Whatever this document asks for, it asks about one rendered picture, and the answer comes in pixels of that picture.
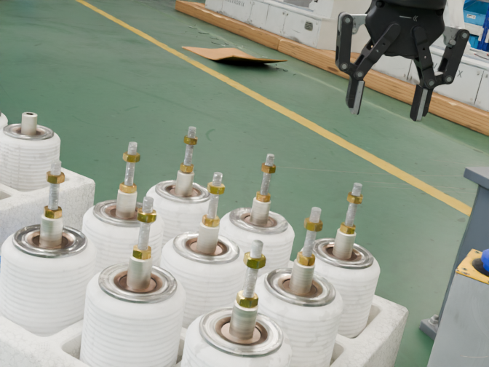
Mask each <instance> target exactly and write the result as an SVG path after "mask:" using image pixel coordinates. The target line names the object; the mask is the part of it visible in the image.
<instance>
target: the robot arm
mask: <svg viewBox="0 0 489 367"><path fill-rule="evenodd" d="M446 2H447V0H372V1H371V4H370V7H369V8H368V10H367V11H366V13H365V14H349V13H347V12H340V13H339V15H338V24H337V36H336V48H335V65H336V66H337V67H338V69H339V70H340V71H342V72H344V73H346V74H348V75H349V85H348V89H347V93H346V105H347V106H348V107H349V110H350V112H351V113H352V114H357V115H358V114H359V110H360V106H361V102H362V95H363V91H364V87H365V81H364V80H363V79H364V77H365V75H366V74H367V73H368V71H369V70H370V69H371V68H372V66H373V65H374V64H375V63H377V62H378V60H379V59H380V58H381V56H382V55H385V56H389V57H395V56H401V57H404V58H407V59H412V60H413V62H414V63H415V65H416V69H417V72H418V78H419V81H420V83H419V84H417V85H416V90H415V93H414V97H413V103H412V106H411V110H410V118H411V119H412V120H413V121H414V122H420V121H421V117H425V116H426V115H427V113H428V110H429V105H430V102H431V98H432V93H433V90H434V88H435V87H437V86H440V85H443V84H452V83H453V81H454V79H455V76H456V73H457V70H458V67H459V65H460V62H461V59H462V56H463V54H464V50H465V48H466V45H467V42H468V40H469V36H470V32H469V31H468V30H466V29H464V28H462V27H460V26H456V27H452V26H449V25H445V22H444V19H443V13H444V10H445V5H446ZM363 24H365V27H366V29H367V32H368V33H369V35H370V39H369V41H368V42H367V44H366V45H365V46H364V47H363V49H362V51H361V53H360V55H359V57H358V58H357V59H356V60H355V62H354V63H352V62H350V58H351V39H352V35H355V34H356V33H357V32H358V30H359V27H360V26H361V25H363ZM441 35H443V36H444V39H443V43H444V45H446V48H445V51H444V53H443V56H442V59H441V62H440V66H439V68H438V70H437V72H434V69H433V61H432V56H431V53H430V49H429V47H430V46H431V45H432V44H433V43H434V42H435V41H436V40H437V39H438V38H439V37H440V36H441ZM371 46H372V47H371ZM377 51H378V52H377Z"/></svg>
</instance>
